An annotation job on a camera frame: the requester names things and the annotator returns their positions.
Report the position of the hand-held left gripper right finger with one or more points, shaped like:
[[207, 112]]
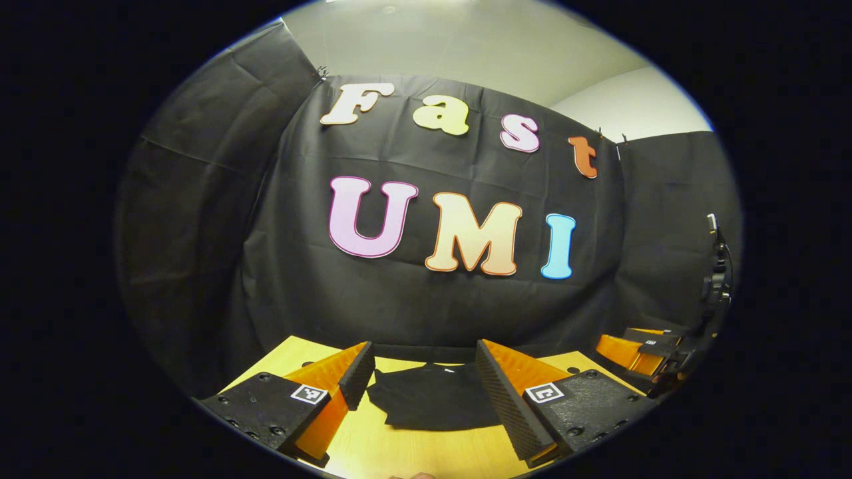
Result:
[[499, 399]]

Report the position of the small black cloth clip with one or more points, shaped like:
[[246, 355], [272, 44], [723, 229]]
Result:
[[323, 71]]

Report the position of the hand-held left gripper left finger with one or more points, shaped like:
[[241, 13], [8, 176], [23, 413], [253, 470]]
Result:
[[358, 376]]

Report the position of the black button shirt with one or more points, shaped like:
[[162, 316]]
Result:
[[432, 399]]

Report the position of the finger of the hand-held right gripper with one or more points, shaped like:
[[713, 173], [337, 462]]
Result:
[[655, 332], [622, 352]]

